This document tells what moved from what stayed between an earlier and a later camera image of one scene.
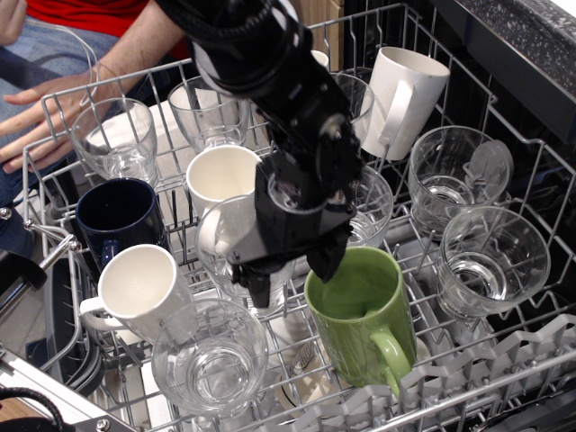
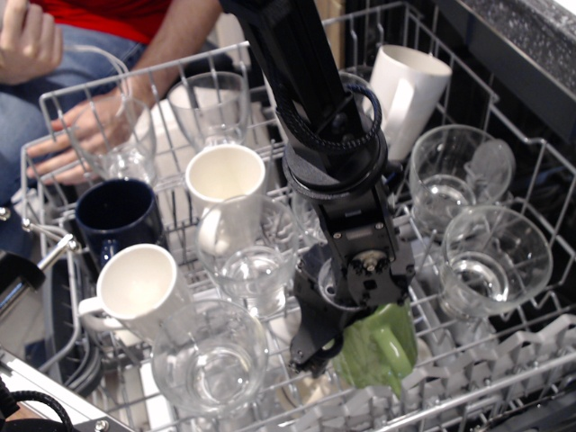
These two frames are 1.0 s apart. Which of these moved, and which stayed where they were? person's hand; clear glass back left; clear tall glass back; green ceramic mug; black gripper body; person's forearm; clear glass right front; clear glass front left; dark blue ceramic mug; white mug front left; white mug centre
Moved: person's hand; black gripper body; person's forearm
Stayed: clear glass right front; clear glass back left; clear glass front left; clear tall glass back; white mug centre; dark blue ceramic mug; green ceramic mug; white mug front left
